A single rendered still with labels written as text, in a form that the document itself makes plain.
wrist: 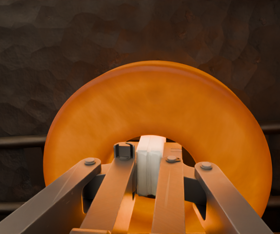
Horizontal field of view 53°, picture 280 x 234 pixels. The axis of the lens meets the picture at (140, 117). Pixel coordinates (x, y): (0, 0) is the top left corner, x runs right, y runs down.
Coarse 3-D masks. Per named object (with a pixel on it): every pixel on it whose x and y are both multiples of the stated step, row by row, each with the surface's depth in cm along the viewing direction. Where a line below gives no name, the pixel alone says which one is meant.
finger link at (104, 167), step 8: (136, 144) 19; (104, 168) 16; (136, 168) 16; (96, 176) 15; (104, 176) 15; (136, 176) 16; (88, 184) 15; (96, 184) 15; (136, 184) 16; (88, 192) 15; (96, 192) 15
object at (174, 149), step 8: (168, 144) 19; (176, 144) 19; (168, 152) 18; (176, 152) 18; (184, 168) 16; (192, 168) 15; (184, 176) 15; (192, 176) 15; (184, 184) 15; (192, 184) 14; (184, 192) 15; (192, 192) 15; (200, 192) 14; (184, 200) 15; (192, 200) 15; (200, 200) 15
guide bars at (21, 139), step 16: (272, 128) 24; (0, 144) 27; (16, 144) 27; (32, 144) 27; (32, 160) 28; (32, 176) 28; (0, 208) 27; (16, 208) 26; (272, 208) 23; (272, 224) 24
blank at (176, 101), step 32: (128, 64) 19; (160, 64) 17; (96, 96) 17; (128, 96) 17; (160, 96) 17; (192, 96) 17; (224, 96) 16; (64, 128) 18; (96, 128) 18; (128, 128) 18; (160, 128) 18; (192, 128) 17; (224, 128) 17; (256, 128) 17; (64, 160) 19; (224, 160) 18; (256, 160) 17; (256, 192) 18; (192, 224) 19
